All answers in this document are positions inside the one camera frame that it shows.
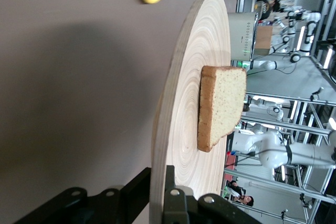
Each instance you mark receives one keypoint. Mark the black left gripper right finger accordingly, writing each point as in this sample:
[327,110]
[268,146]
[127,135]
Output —
[183,211]

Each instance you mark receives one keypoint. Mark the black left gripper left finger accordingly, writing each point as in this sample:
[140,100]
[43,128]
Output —
[105,208]

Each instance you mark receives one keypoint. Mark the slice of bread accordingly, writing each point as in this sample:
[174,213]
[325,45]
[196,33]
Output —
[225,103]

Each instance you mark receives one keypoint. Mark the round wooden plate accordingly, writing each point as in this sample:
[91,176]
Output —
[189,51]

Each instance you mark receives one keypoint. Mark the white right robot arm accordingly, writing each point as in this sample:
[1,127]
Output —
[275,153]

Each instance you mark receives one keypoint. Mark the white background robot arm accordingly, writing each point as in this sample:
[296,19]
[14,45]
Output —
[275,110]
[308,32]
[265,65]

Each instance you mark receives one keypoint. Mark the cream and steel toaster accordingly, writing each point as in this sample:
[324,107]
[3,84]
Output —
[239,35]

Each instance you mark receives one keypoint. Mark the seated person with black hair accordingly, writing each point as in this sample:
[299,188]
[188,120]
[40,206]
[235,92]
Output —
[240,193]

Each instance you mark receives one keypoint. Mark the table cover sheet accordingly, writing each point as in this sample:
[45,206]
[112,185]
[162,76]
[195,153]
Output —
[52,77]

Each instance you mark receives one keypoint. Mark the cardboard box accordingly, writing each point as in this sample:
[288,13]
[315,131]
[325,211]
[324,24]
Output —
[263,40]

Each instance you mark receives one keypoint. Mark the person in black printed shirt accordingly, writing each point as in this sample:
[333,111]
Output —
[267,5]

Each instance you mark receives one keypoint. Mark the aluminium frame structure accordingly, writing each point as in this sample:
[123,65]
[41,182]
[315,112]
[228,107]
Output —
[325,11]

